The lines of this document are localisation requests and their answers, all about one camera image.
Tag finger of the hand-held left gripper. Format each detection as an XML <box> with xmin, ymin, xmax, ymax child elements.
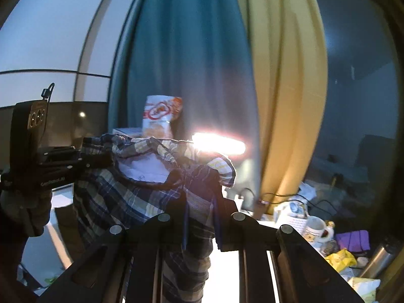
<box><xmin>80</xmin><ymin>137</ymin><xmax>115</xmax><ymax>169</ymax></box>

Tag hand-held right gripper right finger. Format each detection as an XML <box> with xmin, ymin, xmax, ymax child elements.
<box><xmin>214</xmin><ymin>196</ymin><xmax>363</xmax><ymax>303</ymax></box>

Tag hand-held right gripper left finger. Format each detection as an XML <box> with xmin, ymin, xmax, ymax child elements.
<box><xmin>38</xmin><ymin>192</ymin><xmax>190</xmax><ymax>303</ymax></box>

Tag plaid pants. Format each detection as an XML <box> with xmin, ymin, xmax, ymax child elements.
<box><xmin>73</xmin><ymin>133</ymin><xmax>237</xmax><ymax>303</ymax></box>

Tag person's left hand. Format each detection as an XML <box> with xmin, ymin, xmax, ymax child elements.
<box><xmin>0</xmin><ymin>190</ymin><xmax>54</xmax><ymax>237</ymax></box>

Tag white orange snack bag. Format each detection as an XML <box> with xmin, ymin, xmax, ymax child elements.
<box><xmin>142</xmin><ymin>95</ymin><xmax>184</xmax><ymax>139</ymax></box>

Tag white printed mug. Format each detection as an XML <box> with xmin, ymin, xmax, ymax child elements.
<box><xmin>303</xmin><ymin>216</ymin><xmax>334</xmax><ymax>243</ymax></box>

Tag large glass window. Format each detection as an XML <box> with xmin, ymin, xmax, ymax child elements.
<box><xmin>0</xmin><ymin>0</ymin><xmax>149</xmax><ymax>111</ymax></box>

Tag yellow packet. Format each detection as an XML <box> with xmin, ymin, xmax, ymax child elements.
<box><xmin>324</xmin><ymin>249</ymin><xmax>357</xmax><ymax>273</ymax></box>

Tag purple cloth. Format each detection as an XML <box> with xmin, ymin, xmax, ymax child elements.
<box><xmin>335</xmin><ymin>230</ymin><xmax>370</xmax><ymax>253</ymax></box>

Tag teal curtain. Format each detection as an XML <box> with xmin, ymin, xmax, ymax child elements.
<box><xmin>109</xmin><ymin>0</ymin><xmax>262</xmax><ymax>196</ymax></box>

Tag pale green packet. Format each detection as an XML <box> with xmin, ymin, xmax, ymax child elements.
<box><xmin>347</xmin><ymin>277</ymin><xmax>381</xmax><ymax>303</ymax></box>

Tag steel bottle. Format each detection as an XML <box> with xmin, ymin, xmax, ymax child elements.
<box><xmin>360</xmin><ymin>238</ymin><xmax>400</xmax><ymax>279</ymax></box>

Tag yellow curtain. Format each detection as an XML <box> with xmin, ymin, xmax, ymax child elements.
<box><xmin>235</xmin><ymin>0</ymin><xmax>329</xmax><ymax>215</ymax></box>

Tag dark glass window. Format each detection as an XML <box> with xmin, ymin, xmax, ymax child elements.
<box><xmin>308</xmin><ymin>0</ymin><xmax>399</xmax><ymax>228</ymax></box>

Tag black cable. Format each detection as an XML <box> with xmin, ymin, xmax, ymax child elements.
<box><xmin>235</xmin><ymin>188</ymin><xmax>335</xmax><ymax>216</ymax></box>

